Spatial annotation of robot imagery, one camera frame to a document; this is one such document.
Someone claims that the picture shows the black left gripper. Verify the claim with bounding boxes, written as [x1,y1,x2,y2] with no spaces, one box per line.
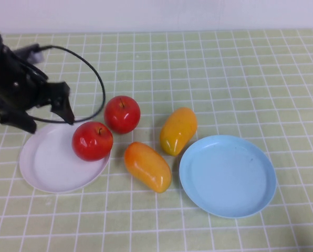
[0,46,75,134]

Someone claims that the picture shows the red apple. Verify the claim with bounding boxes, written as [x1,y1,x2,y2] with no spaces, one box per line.
[103,95,141,135]
[71,121,114,162]

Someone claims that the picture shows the yellow orange mango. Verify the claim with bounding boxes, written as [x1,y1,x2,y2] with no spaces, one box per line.
[123,141,172,194]
[159,107,199,158]

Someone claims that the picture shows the white round plate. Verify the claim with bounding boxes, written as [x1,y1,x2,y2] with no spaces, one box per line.
[19,121,111,194]

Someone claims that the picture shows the light blue round plate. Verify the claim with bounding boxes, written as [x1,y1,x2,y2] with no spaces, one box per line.
[178,134,277,218]

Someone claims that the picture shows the green checkered tablecloth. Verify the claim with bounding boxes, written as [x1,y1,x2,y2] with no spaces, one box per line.
[0,28,313,252]

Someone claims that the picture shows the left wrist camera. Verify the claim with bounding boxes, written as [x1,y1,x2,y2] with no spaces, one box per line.
[13,44,45,64]

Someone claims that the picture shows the black left camera cable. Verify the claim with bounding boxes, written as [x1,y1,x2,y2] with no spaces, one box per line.
[27,45,107,124]

